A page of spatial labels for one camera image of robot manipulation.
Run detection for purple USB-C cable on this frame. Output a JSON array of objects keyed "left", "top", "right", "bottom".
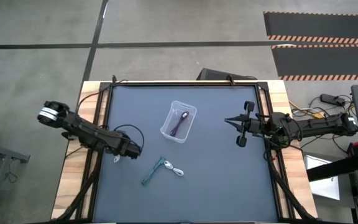
[{"left": 170, "top": 111, "right": 190, "bottom": 138}]

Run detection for black floor beam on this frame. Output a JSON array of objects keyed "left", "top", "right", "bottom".
[{"left": 306, "top": 151, "right": 358, "bottom": 183}]

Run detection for white USB-C cable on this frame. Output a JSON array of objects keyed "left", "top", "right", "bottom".
[{"left": 163, "top": 160, "right": 185, "bottom": 177}]

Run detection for white paper sheet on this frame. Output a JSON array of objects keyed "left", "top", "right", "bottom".
[{"left": 303, "top": 154, "right": 341, "bottom": 201}]

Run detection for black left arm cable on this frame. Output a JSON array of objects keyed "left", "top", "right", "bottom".
[{"left": 112, "top": 124, "right": 145, "bottom": 151}]

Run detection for teal braided USB-C cable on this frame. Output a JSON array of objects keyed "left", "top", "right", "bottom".
[{"left": 140, "top": 156, "right": 167, "bottom": 187}]

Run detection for clear plastic bin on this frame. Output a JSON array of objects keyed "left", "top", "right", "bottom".
[{"left": 160, "top": 100, "right": 198, "bottom": 144}]

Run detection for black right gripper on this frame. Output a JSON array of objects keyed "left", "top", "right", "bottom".
[{"left": 224, "top": 100, "right": 262, "bottom": 148}]

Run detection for black floor mat orange stripes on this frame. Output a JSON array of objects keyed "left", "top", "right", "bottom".
[
  {"left": 271, "top": 44, "right": 358, "bottom": 82},
  {"left": 263, "top": 11, "right": 358, "bottom": 45}
]

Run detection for black metal rig frame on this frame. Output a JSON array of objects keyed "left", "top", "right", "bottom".
[{"left": 53, "top": 74, "right": 318, "bottom": 224}]

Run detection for black power strip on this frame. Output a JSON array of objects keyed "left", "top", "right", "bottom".
[{"left": 319, "top": 93, "right": 347, "bottom": 107}]

